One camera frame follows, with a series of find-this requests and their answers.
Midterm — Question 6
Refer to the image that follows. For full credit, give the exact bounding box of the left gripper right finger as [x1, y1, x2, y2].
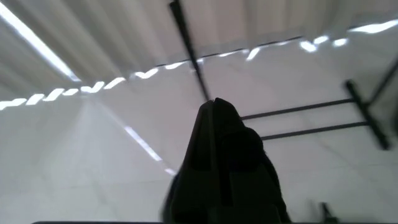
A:
[217, 163, 282, 223]

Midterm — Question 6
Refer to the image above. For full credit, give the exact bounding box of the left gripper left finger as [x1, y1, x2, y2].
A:
[169, 100, 218, 223]

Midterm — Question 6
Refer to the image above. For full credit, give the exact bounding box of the black garment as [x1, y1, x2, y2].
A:
[161, 98, 292, 224]

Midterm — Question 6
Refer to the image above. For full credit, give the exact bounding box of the black clothes rack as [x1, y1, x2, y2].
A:
[169, 0, 398, 150]

